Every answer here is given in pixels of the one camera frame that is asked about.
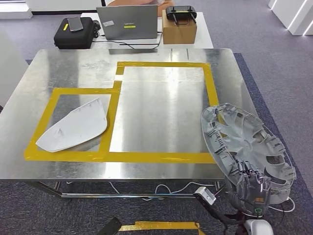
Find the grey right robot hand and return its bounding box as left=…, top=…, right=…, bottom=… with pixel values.
left=229, top=161, right=272, bottom=217

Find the grey plastic wheel hubcap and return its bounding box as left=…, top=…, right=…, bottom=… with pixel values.
left=201, top=103, right=296, bottom=206

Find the yellow tape on workbench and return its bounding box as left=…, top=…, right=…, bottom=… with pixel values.
left=23, top=61, right=219, bottom=165

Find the metal top workbench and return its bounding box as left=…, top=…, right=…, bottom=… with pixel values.
left=0, top=47, right=260, bottom=199

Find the white plastic panel part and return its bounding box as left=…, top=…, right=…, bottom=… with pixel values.
left=35, top=97, right=108, bottom=153

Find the yellow floor tape strip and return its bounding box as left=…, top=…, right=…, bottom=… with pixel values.
left=118, top=221, right=207, bottom=235

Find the white block with light strip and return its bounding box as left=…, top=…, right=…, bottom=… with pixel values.
left=268, top=0, right=313, bottom=36
left=0, top=0, right=33, bottom=20

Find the brown cardboard box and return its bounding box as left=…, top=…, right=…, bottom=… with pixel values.
left=161, top=18, right=198, bottom=45

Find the black remote controller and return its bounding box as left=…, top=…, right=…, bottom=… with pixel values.
left=165, top=5, right=198, bottom=25

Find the grey laptop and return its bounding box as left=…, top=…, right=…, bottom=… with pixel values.
left=96, top=4, right=158, bottom=41

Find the black hard carrying case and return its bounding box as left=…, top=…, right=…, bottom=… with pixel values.
left=53, top=17, right=95, bottom=50

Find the smartphone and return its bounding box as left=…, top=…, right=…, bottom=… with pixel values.
left=67, top=16, right=84, bottom=32

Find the white cable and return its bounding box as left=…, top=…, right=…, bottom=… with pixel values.
left=268, top=196, right=296, bottom=214
left=109, top=181, right=216, bottom=202

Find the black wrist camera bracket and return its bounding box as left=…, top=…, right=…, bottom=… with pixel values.
left=195, top=194, right=246, bottom=235

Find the black cable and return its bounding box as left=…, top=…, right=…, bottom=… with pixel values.
left=92, top=30, right=164, bottom=50

